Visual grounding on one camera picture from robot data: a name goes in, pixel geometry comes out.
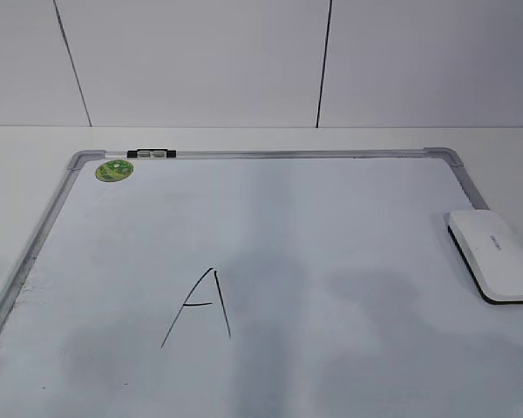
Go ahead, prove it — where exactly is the white board with aluminium frame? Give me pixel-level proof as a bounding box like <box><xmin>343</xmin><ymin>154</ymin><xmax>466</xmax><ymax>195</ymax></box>
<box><xmin>0</xmin><ymin>148</ymin><xmax>523</xmax><ymax>417</ymax></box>

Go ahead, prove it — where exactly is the white board eraser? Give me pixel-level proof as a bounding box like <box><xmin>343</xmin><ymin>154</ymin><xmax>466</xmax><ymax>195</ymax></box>
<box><xmin>448</xmin><ymin>209</ymin><xmax>523</xmax><ymax>304</ymax></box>

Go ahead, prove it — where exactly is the round green magnet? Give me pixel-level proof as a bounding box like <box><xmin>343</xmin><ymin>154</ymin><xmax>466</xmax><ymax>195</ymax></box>
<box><xmin>95</xmin><ymin>159</ymin><xmax>134</xmax><ymax>183</ymax></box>

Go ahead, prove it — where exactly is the black hanging clip on frame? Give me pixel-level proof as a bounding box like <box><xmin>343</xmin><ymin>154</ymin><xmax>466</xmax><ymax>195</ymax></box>
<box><xmin>126</xmin><ymin>149</ymin><xmax>177</xmax><ymax>159</ymax></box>

